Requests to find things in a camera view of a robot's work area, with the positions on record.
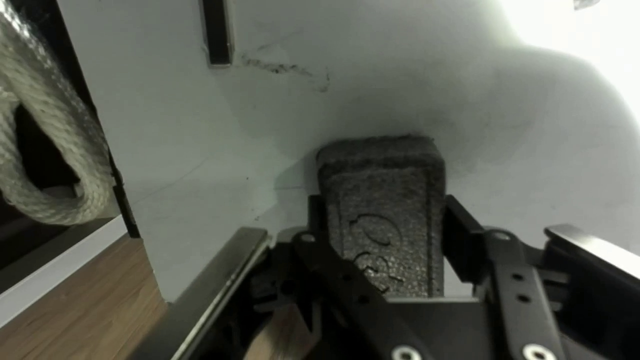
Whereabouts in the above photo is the black felt duster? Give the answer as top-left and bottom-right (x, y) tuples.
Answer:
(314, 135), (447, 301)

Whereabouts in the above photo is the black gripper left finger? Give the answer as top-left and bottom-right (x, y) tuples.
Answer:
(126, 226), (435, 360)

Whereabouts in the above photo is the thick white rope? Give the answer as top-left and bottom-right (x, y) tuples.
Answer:
(0, 10), (122, 229)

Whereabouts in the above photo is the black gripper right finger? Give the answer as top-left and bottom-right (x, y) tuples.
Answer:
(441, 193), (640, 360)

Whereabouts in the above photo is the white flat tray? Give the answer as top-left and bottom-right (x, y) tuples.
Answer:
(54, 0), (640, 306)

